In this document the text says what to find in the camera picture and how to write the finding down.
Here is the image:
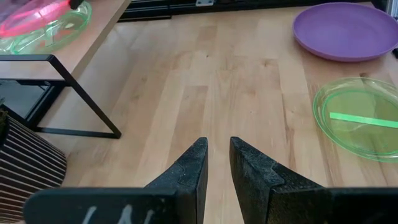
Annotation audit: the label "wooden shelf black metal legs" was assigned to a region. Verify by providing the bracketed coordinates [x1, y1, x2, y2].
[0, 0, 131, 139]

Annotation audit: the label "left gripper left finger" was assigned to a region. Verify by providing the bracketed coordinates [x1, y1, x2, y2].
[22, 136, 209, 224]

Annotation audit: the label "plant in striped pot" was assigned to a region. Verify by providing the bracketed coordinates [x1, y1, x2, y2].
[0, 98, 68, 224]

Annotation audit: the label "black aluminium table frame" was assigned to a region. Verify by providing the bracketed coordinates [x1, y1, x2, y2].
[118, 0, 398, 22]

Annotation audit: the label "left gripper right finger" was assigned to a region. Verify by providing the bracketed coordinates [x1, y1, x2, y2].
[229, 136, 398, 224]

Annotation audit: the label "purple plate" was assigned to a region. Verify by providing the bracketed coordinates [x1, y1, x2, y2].
[292, 2, 398, 62]

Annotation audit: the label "green clear plastic plate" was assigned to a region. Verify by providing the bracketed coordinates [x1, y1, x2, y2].
[0, 1, 93, 55]
[312, 77, 398, 163]

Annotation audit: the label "red clear plastic plate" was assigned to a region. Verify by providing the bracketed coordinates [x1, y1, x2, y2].
[0, 0, 74, 38]

